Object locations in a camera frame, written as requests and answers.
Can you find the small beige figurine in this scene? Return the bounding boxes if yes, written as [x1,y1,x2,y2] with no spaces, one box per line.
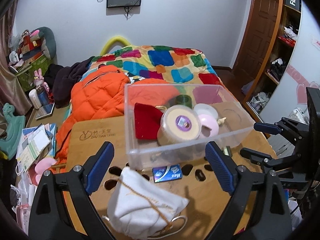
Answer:
[217,117,226,126]

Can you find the pink round compact case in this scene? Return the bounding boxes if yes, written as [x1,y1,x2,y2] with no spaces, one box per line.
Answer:
[199,114,219,139]

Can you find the white round cream jar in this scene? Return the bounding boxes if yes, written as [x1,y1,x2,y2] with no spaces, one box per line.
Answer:
[193,103,219,119]

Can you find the round cotton pad container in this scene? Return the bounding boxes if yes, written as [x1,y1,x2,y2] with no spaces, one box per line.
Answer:
[157,105,202,146]

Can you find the green glass pump bottle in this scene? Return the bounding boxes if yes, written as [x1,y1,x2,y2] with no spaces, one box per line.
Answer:
[173,94,193,109]

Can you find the white drawstring pouch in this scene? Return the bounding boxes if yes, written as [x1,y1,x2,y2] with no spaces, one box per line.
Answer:
[103,167,189,239]

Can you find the blue foil packet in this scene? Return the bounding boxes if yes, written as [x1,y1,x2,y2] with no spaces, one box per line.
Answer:
[152,164,183,183]

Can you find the red velvet pouch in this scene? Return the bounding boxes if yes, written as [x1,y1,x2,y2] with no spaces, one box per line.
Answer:
[134,103,163,140]

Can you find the white sliding wardrobe door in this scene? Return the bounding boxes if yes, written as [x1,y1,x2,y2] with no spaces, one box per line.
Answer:
[260,2,320,123]

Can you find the stack of papers and booklets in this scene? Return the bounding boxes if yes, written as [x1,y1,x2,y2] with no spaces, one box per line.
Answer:
[16,124,57,175]

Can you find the teal dinosaur plush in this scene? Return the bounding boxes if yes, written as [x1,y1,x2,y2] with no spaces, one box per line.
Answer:
[1,103,25,160]

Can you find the clear plastic storage bin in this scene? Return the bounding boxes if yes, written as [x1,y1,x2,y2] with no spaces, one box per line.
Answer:
[124,84,254,170]

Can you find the colourful patchwork quilt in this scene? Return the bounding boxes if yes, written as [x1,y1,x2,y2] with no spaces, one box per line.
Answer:
[79,45,221,95]

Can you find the wooden wardrobe shelves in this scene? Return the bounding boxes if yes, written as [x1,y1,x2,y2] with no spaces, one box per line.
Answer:
[242,0,302,120]

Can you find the tablet on desk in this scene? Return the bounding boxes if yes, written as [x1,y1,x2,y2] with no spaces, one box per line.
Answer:
[35,103,55,120]

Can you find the white cylinder bottle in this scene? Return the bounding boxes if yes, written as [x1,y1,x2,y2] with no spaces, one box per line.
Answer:
[29,89,42,109]

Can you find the blue thermos bottle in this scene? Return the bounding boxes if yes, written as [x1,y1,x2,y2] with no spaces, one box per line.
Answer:
[36,86,50,106]

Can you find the wooden door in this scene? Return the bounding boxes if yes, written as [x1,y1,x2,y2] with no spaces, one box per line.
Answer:
[233,0,279,85]

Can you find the black FiiO box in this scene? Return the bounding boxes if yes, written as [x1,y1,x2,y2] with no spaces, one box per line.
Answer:
[285,0,301,11]

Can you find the pink curtain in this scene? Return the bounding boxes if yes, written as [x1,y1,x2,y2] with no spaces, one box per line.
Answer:
[0,0,33,116]

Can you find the orange puffer jacket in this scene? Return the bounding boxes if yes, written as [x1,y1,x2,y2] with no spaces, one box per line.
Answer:
[55,65,179,163]

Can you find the dark purple clothing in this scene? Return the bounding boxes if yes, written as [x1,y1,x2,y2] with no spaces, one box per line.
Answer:
[44,56,94,108]

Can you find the pink bunny figure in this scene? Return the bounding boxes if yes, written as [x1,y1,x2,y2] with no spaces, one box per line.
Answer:
[34,68,49,93]

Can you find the green storage box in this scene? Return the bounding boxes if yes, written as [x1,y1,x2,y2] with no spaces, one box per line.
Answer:
[15,55,53,92]

